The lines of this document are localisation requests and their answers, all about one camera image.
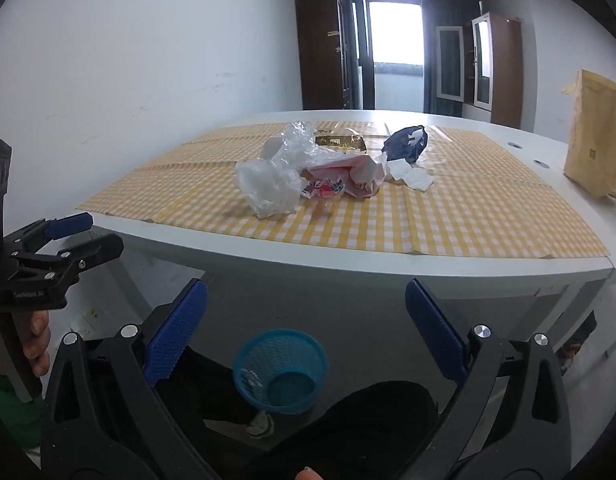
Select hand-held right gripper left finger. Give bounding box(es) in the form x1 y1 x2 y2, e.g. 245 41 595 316
40 278 223 480

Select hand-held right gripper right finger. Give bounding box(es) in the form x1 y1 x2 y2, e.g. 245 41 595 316
368 279 572 480

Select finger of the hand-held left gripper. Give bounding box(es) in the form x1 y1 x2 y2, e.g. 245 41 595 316
2 211 95 256
12 233 125 289

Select blue mesh basket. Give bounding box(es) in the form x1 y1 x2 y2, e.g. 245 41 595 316
232 328 329 416

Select white plastic bag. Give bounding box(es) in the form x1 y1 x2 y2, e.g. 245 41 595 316
236 158 305 219

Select pink paper bag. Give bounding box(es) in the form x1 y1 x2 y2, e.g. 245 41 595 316
308 154 387 200

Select colourful printed wrapper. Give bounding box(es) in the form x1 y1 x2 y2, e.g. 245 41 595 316
302 176 347 200

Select brown gold snack packet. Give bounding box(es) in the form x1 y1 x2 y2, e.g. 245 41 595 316
313 130 367 152

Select clear plastic bag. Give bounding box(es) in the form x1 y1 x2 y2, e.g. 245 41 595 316
280 121 319 171

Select person's green-sleeved left forearm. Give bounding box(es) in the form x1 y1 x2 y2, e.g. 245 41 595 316
0 369 44 450

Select person's left hand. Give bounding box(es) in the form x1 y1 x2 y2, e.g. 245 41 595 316
19 308 52 379

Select person's black trousers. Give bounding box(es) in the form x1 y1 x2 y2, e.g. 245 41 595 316
178 345 439 480

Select yellow checkered tablecloth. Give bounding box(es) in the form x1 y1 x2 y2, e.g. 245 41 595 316
77 121 611 260

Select person's white shoe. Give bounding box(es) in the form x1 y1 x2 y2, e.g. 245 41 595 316
244 410 277 438

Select white folded tissue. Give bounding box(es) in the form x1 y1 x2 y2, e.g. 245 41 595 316
385 157 436 192

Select dark blue wrapper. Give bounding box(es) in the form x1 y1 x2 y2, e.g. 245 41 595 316
382 126 429 163

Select brown paper bag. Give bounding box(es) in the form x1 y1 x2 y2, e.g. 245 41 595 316
562 69 616 200

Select brown cabinet with glass doors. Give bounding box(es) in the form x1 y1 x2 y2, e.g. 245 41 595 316
435 12 524 131

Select dark curtain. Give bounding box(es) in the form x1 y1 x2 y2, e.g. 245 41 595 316
420 0 483 115

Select dark brown wardrobe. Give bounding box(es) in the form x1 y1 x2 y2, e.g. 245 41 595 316
295 0 359 111

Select glass balcony door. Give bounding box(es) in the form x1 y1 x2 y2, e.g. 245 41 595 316
355 0 426 111

